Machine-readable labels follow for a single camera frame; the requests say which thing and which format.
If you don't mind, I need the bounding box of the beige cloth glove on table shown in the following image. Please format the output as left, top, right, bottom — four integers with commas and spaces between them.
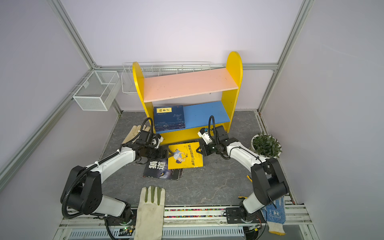
122, 125, 141, 144

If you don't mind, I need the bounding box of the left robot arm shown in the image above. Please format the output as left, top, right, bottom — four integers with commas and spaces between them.
61, 131, 166, 224

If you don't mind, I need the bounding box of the white wire wall basket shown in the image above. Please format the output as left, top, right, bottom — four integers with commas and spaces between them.
121, 62, 213, 94

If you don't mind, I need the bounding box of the blue dotted work glove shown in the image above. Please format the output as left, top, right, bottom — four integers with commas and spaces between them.
261, 197, 286, 236

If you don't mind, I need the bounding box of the yellow wooden bookshelf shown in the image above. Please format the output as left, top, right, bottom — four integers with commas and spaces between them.
132, 52, 243, 145

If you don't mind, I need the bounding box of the potted green plant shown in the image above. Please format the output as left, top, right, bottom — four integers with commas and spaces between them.
251, 134, 282, 158

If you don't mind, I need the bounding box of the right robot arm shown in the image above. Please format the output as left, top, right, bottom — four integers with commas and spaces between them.
197, 126, 290, 223

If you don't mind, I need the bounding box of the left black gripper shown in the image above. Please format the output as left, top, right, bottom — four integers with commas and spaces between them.
144, 146, 174, 161

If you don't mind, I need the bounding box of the white mesh box basket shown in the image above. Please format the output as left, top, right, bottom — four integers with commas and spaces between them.
73, 70, 122, 112

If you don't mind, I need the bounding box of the yellow cartoon book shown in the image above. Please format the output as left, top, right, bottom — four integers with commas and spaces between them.
168, 142, 204, 170

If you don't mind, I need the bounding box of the navy book one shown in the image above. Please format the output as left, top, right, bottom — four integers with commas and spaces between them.
155, 125, 186, 133

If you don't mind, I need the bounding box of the white green work glove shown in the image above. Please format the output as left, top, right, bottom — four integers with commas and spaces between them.
134, 186, 166, 240

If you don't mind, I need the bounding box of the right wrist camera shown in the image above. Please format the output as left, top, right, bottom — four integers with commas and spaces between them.
198, 128, 213, 145

